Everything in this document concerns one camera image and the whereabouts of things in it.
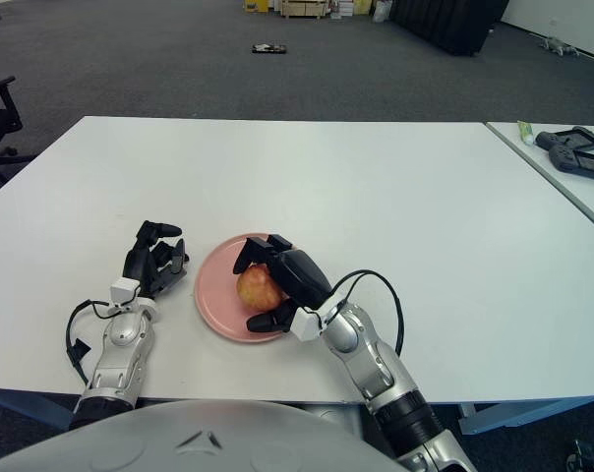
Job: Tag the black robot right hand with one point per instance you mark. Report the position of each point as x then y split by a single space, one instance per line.
299 277

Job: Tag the pink round plate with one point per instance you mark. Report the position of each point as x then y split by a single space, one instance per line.
216 290

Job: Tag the red yellow apple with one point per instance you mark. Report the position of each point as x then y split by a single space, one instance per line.
255 287

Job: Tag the black handheld controller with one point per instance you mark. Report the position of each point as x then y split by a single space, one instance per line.
589 166
570 140

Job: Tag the black flat tray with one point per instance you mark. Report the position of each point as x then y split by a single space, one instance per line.
269 48

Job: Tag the black caster wheel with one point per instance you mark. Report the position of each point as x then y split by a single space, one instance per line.
579 454

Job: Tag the stack of white boxes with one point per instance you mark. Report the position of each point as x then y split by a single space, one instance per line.
351 9

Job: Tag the small grey robot dog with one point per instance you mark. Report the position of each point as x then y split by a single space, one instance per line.
557 45

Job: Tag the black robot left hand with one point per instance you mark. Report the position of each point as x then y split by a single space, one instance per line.
137 263

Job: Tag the yellow cardboard box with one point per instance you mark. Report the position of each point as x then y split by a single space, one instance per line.
256 5

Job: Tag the white plastic bag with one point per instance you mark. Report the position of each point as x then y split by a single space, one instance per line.
382 11

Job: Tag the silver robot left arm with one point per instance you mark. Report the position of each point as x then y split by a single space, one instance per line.
122 339

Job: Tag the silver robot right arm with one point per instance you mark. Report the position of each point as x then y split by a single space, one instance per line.
366 354

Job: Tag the wooden pallet crate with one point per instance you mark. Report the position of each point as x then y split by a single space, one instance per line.
304 9

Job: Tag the green white tube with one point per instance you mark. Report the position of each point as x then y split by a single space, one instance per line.
525 132

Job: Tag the grey robot torso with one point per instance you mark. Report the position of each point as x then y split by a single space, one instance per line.
203 442

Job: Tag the black curtain partition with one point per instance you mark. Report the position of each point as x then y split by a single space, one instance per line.
447 22

